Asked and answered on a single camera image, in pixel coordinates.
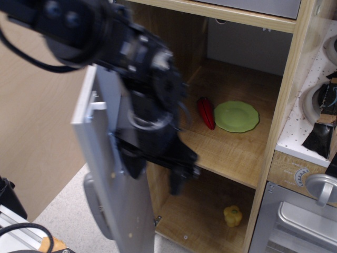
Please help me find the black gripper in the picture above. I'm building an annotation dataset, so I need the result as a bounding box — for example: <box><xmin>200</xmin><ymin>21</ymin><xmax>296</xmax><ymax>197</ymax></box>
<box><xmin>114</xmin><ymin>118</ymin><xmax>198</xmax><ymax>196</ymax></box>

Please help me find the silver fridge door handle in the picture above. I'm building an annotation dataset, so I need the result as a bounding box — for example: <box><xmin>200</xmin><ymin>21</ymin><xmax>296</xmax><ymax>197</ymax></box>
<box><xmin>83</xmin><ymin>172</ymin><xmax>114</xmax><ymax>240</ymax></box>

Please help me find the silver fridge door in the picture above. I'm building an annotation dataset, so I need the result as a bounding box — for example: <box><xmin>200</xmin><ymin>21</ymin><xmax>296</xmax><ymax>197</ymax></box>
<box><xmin>72</xmin><ymin>65</ymin><xmax>155</xmax><ymax>252</ymax></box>

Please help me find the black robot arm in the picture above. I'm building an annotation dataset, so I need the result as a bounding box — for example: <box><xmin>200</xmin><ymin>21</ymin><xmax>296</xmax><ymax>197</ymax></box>
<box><xmin>1</xmin><ymin>1</ymin><xmax>200</xmax><ymax>195</ymax></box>

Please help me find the red toy chili pepper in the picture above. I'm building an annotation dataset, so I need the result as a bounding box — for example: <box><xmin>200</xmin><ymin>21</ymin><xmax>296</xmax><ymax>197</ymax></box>
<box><xmin>197</xmin><ymin>97</ymin><xmax>215</xmax><ymax>130</ymax></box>

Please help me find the yellow toy bell pepper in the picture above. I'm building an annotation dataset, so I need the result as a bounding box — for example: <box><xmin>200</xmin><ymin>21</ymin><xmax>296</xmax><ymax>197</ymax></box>
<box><xmin>223</xmin><ymin>205</ymin><xmax>243</xmax><ymax>228</ymax></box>

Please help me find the green toy plate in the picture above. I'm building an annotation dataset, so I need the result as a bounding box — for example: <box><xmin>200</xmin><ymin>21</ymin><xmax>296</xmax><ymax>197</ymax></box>
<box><xmin>214</xmin><ymin>101</ymin><xmax>260</xmax><ymax>133</ymax></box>

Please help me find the plywood side board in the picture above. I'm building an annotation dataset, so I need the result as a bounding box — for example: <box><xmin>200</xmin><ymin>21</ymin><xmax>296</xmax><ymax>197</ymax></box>
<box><xmin>0</xmin><ymin>10</ymin><xmax>92</xmax><ymax>222</ymax></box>

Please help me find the orange tape piece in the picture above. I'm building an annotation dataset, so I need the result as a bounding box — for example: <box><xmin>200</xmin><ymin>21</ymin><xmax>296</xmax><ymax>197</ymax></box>
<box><xmin>38</xmin><ymin>237</ymin><xmax>67</xmax><ymax>252</ymax></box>

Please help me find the wooden toy kitchen cabinet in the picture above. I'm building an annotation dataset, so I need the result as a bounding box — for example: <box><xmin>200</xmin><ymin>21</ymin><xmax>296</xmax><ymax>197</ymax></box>
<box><xmin>124</xmin><ymin>1</ymin><xmax>336</xmax><ymax>252</ymax></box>

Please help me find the silver oven door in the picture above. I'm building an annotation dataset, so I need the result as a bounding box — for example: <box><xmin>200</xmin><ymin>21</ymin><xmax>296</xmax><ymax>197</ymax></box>
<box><xmin>249</xmin><ymin>182</ymin><xmax>336</xmax><ymax>252</ymax></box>

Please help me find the black box at left edge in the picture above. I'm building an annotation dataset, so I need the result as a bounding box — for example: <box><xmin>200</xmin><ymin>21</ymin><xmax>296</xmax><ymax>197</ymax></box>
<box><xmin>1</xmin><ymin>177</ymin><xmax>27</xmax><ymax>219</ymax></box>

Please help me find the white speckled countertop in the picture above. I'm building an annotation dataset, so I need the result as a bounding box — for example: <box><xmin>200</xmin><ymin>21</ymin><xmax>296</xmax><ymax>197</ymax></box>
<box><xmin>275</xmin><ymin>20</ymin><xmax>336</xmax><ymax>168</ymax></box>

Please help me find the silver oven knob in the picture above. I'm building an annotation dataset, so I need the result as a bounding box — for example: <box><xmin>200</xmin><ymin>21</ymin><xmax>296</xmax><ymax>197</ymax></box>
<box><xmin>305</xmin><ymin>174</ymin><xmax>336</xmax><ymax>208</ymax></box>

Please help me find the silver freezer door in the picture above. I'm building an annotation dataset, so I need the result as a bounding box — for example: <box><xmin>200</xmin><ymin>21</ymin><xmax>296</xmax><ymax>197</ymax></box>
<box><xmin>200</xmin><ymin>0</ymin><xmax>301</xmax><ymax>20</ymax></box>

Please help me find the black braided cable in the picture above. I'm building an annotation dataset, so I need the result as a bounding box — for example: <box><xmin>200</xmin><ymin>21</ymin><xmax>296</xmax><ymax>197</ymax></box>
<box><xmin>0</xmin><ymin>222</ymin><xmax>55</xmax><ymax>253</ymax></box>

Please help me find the silver oven door handle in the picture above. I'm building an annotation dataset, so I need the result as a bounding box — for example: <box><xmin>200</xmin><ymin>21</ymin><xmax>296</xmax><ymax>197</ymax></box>
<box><xmin>277</xmin><ymin>201</ymin><xmax>336</xmax><ymax>248</ymax></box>

